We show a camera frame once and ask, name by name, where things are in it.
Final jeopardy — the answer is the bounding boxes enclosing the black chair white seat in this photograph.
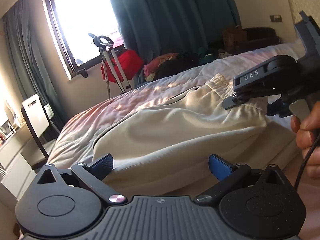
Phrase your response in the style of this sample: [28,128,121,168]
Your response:
[21,94,60,172]

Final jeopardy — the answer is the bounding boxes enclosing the pastel bed duvet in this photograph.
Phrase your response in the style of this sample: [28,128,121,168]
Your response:
[47,39,305,169]

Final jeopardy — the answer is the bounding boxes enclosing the white drawer dresser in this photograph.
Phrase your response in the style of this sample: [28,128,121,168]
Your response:
[1,125,36,200]

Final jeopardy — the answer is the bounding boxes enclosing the white quilted headboard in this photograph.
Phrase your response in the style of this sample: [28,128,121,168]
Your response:
[288,0,320,25]

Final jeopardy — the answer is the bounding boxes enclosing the window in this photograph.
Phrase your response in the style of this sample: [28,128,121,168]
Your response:
[44,0,124,77]

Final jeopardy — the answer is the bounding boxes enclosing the right hand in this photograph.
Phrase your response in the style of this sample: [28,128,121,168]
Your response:
[291,101,320,179]

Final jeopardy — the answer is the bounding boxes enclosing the pile of clothes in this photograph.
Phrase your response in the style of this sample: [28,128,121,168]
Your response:
[143,47,232,82]

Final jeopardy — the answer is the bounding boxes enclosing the dark armchair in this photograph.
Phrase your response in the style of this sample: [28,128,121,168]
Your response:
[236,27,280,54]

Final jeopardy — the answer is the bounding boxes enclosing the teal curtain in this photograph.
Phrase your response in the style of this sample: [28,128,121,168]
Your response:
[110,0,241,61]

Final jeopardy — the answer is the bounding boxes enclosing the white metal stand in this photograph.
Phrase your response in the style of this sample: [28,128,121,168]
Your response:
[88,33,132,99]

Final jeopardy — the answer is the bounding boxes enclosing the wall switch plate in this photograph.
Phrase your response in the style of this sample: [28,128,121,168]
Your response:
[270,15,283,23]

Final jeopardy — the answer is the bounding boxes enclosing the red bag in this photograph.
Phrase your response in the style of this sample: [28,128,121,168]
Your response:
[101,49,144,83]

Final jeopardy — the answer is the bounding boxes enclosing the brown paper bag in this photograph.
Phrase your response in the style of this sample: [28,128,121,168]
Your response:
[222,25,247,54]

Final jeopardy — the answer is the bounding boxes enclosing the black cable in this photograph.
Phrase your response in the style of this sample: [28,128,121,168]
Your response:
[294,132,320,192]

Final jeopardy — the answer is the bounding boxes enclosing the white sweatpants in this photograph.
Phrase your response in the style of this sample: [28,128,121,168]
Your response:
[93,74,298,197]

